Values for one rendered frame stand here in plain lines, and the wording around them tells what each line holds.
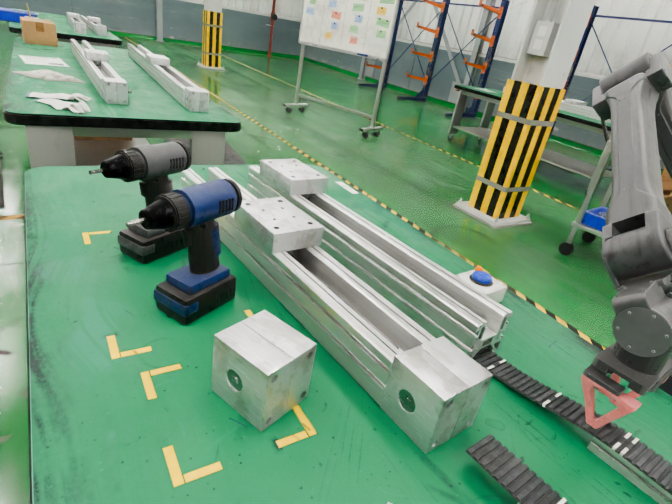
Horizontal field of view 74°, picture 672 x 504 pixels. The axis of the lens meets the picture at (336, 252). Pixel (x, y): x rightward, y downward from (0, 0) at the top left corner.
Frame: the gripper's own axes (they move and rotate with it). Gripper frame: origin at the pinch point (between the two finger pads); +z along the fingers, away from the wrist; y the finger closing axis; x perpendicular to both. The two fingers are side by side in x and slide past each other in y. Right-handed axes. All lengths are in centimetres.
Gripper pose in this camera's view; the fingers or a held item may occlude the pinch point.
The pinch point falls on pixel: (605, 410)
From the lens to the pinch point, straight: 76.1
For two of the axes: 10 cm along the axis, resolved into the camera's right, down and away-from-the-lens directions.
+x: 6.0, 4.5, -6.6
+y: -7.8, 1.6, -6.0
